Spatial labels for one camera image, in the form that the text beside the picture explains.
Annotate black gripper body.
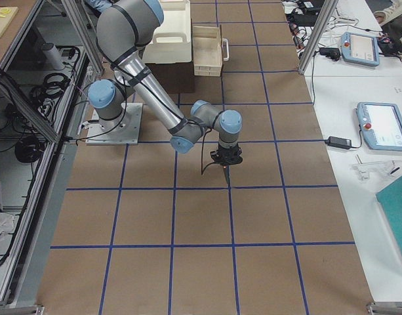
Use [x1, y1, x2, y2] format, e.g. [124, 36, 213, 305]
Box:
[210, 143, 243, 167]

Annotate orange grey scissors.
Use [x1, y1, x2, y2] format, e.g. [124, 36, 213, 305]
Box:
[222, 166, 230, 186]

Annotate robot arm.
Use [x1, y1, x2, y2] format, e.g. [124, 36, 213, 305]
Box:
[88, 1, 243, 167]

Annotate dark brown drawer cabinet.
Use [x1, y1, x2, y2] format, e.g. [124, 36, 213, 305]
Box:
[146, 62, 195, 94]

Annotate wooden drawer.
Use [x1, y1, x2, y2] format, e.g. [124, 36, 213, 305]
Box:
[192, 26, 224, 77]

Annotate black power adapter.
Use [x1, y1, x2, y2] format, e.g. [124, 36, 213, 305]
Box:
[325, 136, 352, 150]

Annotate white plastic tray box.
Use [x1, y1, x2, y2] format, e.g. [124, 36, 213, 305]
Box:
[142, 1, 192, 64]

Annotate blue teach pendant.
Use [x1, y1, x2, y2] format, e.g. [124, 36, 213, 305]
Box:
[356, 102, 402, 152]
[340, 32, 380, 67]

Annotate clear acrylic part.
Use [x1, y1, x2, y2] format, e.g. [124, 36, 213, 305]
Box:
[352, 155, 402, 180]

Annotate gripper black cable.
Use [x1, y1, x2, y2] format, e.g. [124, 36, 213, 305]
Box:
[200, 126, 221, 177]

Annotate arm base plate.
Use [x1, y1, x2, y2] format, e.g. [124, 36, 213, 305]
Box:
[85, 103, 143, 145]

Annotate white drawer handle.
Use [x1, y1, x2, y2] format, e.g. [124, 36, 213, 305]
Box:
[222, 38, 230, 62]

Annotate aluminium frame post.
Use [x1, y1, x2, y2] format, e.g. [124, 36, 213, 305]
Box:
[298, 0, 338, 75]

